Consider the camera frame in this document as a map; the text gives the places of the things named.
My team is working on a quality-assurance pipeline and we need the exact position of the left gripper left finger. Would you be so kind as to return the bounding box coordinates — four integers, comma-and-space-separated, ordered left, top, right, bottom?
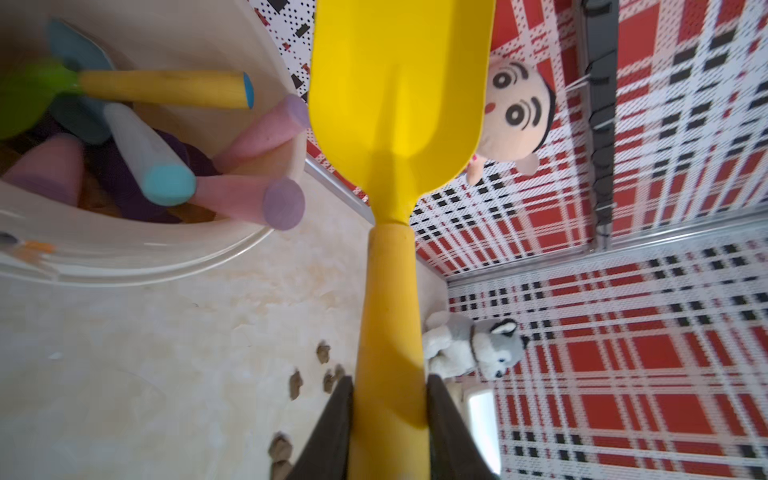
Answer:
287, 376, 354, 480

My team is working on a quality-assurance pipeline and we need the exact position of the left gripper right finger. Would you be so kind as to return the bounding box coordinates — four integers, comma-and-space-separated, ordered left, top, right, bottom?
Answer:
427, 374, 496, 480

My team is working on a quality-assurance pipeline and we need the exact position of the light blue trowel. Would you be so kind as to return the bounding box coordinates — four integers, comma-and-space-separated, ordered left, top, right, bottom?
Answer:
46, 19, 196, 207

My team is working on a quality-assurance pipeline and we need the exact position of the purple trowel pink handle back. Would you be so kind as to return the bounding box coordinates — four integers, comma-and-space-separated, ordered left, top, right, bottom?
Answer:
212, 95, 310, 173

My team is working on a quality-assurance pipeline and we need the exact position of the green pointed trowel yellow handle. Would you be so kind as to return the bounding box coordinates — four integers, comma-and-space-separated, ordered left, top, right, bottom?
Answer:
1, 59, 255, 140

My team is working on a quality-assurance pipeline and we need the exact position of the soil clump on table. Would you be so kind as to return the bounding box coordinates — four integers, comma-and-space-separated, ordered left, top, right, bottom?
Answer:
268, 433, 293, 480

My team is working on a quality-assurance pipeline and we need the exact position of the cream plastic bucket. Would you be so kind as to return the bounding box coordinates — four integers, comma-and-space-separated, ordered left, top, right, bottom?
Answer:
1, 1, 294, 286

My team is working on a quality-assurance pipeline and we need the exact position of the husky plush toy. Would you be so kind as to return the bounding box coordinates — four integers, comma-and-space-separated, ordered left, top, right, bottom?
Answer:
422, 311, 530, 381

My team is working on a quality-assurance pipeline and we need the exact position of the cartoon boy plush doll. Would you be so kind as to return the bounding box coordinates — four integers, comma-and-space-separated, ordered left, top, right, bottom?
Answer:
466, 59, 556, 186

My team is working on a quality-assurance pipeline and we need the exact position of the black hook rail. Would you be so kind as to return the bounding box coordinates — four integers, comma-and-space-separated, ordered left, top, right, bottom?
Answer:
580, 0, 619, 251

